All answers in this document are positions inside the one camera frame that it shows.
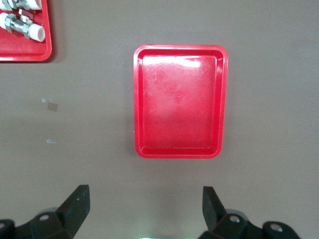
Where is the red plastic tray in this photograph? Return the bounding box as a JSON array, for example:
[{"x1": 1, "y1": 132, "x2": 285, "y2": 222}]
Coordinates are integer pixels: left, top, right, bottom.
[{"x1": 133, "y1": 44, "x2": 229, "y2": 159}]

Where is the metal valve with white ends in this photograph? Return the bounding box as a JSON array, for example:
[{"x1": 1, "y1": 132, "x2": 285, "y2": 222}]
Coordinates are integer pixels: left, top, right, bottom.
[
  {"x1": 0, "y1": 8, "x2": 46, "y2": 42},
  {"x1": 0, "y1": 0, "x2": 43, "y2": 11}
]

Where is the red tray holding valves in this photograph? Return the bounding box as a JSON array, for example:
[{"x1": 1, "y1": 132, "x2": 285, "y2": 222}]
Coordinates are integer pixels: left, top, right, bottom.
[{"x1": 0, "y1": 0, "x2": 52, "y2": 62}]

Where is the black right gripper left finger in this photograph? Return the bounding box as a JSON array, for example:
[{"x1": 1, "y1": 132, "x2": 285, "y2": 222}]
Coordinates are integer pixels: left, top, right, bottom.
[{"x1": 0, "y1": 184, "x2": 90, "y2": 239}]

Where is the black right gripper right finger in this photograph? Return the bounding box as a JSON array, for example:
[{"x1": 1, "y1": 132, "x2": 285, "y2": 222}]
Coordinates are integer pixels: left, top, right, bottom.
[{"x1": 200, "y1": 186, "x2": 300, "y2": 239}]

